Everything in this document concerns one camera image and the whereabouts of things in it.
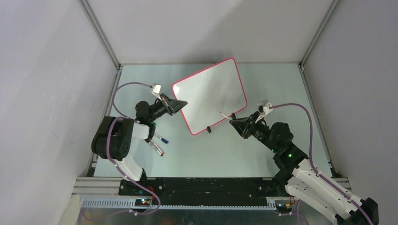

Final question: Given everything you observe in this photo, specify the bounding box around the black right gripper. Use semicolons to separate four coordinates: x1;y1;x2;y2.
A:
230;111;278;152

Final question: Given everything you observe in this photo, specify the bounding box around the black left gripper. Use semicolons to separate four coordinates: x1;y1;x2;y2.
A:
148;93;187;123

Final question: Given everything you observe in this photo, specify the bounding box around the green capped white marker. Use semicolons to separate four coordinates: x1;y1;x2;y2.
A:
220;112;233;120

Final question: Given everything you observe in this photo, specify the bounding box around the red framed whiteboard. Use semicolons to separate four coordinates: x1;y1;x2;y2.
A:
171;58;248;135

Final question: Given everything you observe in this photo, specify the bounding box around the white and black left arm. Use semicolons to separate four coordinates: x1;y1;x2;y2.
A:
91;94;188;195

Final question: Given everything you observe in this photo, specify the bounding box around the blue capped white marker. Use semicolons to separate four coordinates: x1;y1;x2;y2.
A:
154;133;169;144

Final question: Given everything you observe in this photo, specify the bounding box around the red capped white marker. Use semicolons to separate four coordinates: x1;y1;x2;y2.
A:
149;140;165;156

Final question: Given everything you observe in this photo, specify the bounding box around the black capped white marker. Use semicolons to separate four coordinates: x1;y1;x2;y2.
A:
148;142;163;157

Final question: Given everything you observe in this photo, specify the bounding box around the right electronics board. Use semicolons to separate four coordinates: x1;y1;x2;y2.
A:
276;203;294;211

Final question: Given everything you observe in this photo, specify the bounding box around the electronics board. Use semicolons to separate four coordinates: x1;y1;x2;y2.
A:
134;198;152;207
276;203;294;211

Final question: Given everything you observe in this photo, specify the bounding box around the left electronics board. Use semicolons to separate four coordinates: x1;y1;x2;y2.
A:
134;198;152;207

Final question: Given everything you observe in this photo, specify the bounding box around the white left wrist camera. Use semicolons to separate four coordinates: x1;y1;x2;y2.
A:
150;83;163;101

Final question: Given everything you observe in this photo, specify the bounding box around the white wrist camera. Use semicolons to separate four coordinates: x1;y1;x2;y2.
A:
255;99;273;123
150;83;163;101

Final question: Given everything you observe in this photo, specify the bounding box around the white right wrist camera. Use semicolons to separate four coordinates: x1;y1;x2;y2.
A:
255;99;273;123

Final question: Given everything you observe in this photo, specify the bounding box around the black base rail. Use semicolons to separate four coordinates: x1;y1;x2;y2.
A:
118;177;293;207

